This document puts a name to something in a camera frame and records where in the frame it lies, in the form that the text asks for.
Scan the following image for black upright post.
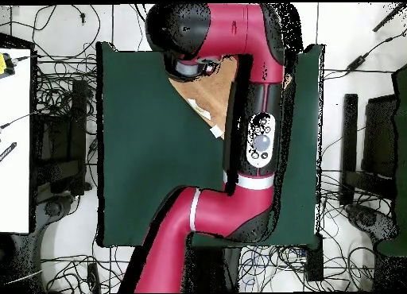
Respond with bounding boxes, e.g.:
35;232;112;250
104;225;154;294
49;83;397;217
339;93;359;207

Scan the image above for tan terry towel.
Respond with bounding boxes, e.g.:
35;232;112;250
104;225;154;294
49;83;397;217
168;55;293;140

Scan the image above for dark green table cloth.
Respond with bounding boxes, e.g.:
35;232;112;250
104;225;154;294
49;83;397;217
95;41;325;248

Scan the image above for black computer tower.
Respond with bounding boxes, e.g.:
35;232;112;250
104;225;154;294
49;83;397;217
33;79;88;196

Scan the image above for yellow and black tool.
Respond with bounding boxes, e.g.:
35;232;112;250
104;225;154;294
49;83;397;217
0;52;16;76

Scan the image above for black slanted bar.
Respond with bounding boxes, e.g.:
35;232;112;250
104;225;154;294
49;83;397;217
372;2;407;33

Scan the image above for black power adapter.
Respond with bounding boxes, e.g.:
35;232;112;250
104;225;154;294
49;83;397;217
345;53;370;72

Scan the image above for white desk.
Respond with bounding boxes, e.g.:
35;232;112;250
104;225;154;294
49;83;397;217
0;48;32;234

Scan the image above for black round base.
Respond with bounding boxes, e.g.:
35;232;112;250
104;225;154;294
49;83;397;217
345;203;398;242

